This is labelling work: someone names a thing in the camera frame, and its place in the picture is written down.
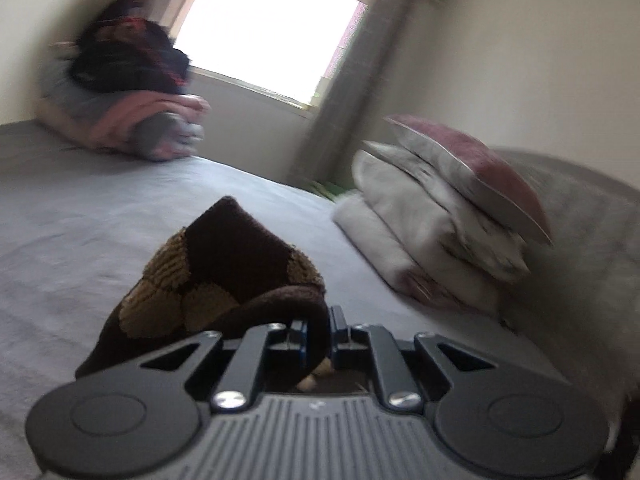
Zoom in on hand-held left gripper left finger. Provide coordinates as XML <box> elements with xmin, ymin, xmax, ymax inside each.
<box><xmin>127</xmin><ymin>317</ymin><xmax>307</xmax><ymax>411</ymax></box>

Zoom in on window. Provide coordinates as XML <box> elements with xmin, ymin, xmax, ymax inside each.
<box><xmin>172</xmin><ymin>0</ymin><xmax>373</xmax><ymax>108</ymax></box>

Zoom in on brown fleece garment tan patches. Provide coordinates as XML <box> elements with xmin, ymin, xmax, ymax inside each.
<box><xmin>75</xmin><ymin>196</ymin><xmax>368</xmax><ymax>396</ymax></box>

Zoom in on pink grey pillow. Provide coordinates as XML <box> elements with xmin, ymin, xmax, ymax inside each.
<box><xmin>382</xmin><ymin>114</ymin><xmax>553</xmax><ymax>246</ymax></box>

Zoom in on grey fuzzy blanket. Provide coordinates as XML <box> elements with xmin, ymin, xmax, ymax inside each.
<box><xmin>492</xmin><ymin>147</ymin><xmax>640</xmax><ymax>436</ymax></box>

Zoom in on pink folded quilt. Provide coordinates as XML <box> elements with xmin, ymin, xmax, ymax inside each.
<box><xmin>97</xmin><ymin>91</ymin><xmax>211</xmax><ymax>162</ymax></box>

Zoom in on dark striped knit garment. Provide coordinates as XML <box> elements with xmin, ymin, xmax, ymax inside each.
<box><xmin>70</xmin><ymin>0</ymin><xmax>193</xmax><ymax>96</ymax></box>

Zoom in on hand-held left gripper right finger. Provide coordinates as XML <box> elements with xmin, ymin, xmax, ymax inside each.
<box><xmin>330</xmin><ymin>305</ymin><xmax>501</xmax><ymax>411</ymax></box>

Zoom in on grey bed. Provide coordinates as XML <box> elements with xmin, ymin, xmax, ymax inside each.
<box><xmin>0</xmin><ymin>120</ymin><xmax>576</xmax><ymax>480</ymax></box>

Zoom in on green cloth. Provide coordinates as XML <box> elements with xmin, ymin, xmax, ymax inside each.
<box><xmin>307</xmin><ymin>180</ymin><xmax>353</xmax><ymax>201</ymax></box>

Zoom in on grey folded blanket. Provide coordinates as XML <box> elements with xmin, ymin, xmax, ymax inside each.
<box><xmin>37</xmin><ymin>57</ymin><xmax>111</xmax><ymax>121</ymax></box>

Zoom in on beige folded blanket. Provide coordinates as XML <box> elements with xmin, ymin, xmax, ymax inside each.
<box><xmin>37</xmin><ymin>100</ymin><xmax>101</xmax><ymax>148</ymax></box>

